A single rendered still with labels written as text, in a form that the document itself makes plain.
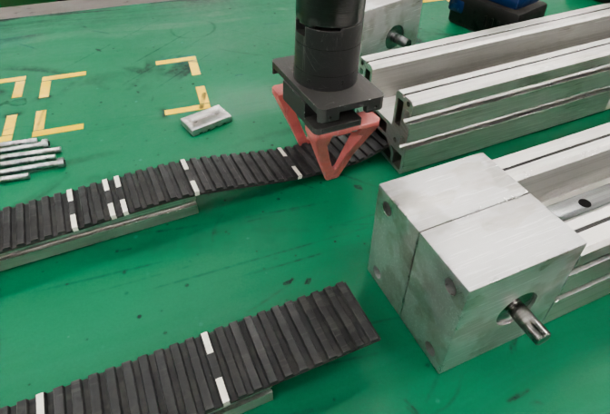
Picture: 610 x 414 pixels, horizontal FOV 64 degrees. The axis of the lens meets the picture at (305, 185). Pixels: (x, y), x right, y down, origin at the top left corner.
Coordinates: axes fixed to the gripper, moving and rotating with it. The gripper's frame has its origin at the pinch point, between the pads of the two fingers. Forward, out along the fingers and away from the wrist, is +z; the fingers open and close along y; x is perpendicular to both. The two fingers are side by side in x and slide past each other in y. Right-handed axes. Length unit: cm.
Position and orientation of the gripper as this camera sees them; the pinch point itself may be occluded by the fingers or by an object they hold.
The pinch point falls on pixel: (319, 157)
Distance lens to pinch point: 50.1
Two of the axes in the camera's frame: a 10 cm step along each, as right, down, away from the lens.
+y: -4.4, -5.9, 6.8
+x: -9.0, 2.6, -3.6
